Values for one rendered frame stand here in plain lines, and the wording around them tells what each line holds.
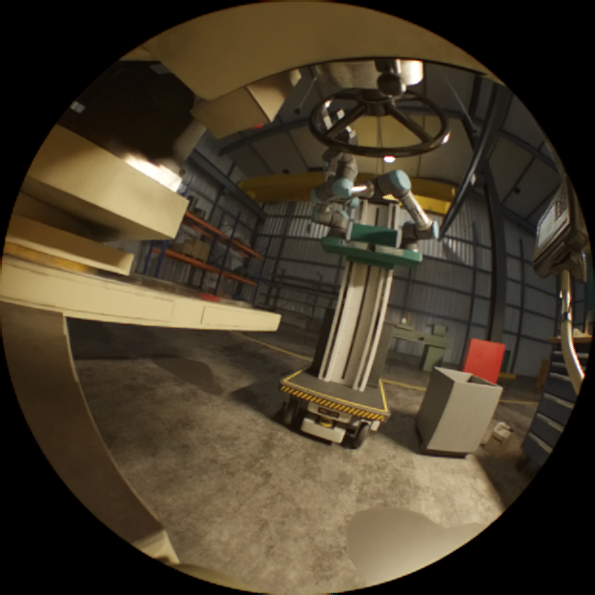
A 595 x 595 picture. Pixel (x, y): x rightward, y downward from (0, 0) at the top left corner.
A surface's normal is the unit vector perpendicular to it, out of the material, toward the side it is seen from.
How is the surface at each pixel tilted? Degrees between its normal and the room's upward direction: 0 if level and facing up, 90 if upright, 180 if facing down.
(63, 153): 90
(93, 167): 90
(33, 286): 90
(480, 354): 90
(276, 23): 180
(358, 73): 171
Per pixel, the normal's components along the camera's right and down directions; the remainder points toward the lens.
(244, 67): -0.24, 0.97
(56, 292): 0.90, 0.20
